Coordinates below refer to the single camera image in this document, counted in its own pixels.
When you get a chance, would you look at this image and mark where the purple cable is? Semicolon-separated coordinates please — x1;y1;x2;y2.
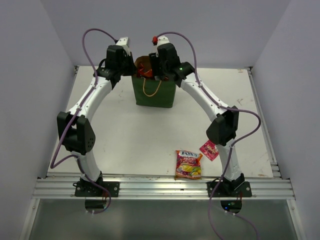
49;28;119;215
157;31;262;240

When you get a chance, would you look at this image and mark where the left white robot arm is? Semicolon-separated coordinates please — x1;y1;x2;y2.
57;38;136;197

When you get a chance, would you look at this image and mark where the small pink candy bag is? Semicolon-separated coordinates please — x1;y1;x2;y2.
199;140;219;161

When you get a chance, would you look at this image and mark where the Fox's fruits candy bag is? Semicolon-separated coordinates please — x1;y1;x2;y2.
175;150;203;180

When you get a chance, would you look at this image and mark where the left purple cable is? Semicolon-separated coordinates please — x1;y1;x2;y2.
49;28;119;215

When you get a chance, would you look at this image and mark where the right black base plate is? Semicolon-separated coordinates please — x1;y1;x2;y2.
206;180;253;198

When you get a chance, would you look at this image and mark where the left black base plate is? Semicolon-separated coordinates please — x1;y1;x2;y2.
72;180;120;198

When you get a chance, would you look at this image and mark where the aluminium frame rail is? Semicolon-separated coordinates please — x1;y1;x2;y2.
32;174;295;200

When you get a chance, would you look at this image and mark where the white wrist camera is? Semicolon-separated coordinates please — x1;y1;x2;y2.
115;37;131;56
152;35;170;51

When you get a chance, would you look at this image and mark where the green paper bag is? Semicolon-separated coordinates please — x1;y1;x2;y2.
131;55;176;108

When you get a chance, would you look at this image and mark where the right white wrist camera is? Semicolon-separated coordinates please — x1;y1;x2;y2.
152;35;170;51

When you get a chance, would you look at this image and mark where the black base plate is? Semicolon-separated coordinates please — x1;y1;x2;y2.
72;180;120;198
206;180;253;198

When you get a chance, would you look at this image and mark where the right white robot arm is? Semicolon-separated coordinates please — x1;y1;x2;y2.
149;35;245;197

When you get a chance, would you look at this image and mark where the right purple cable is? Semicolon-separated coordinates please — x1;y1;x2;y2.
157;31;262;240

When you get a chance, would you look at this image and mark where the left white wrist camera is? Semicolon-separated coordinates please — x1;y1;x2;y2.
115;37;131;56

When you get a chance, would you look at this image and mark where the red Doritos bag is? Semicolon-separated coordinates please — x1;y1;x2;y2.
136;61;154;79

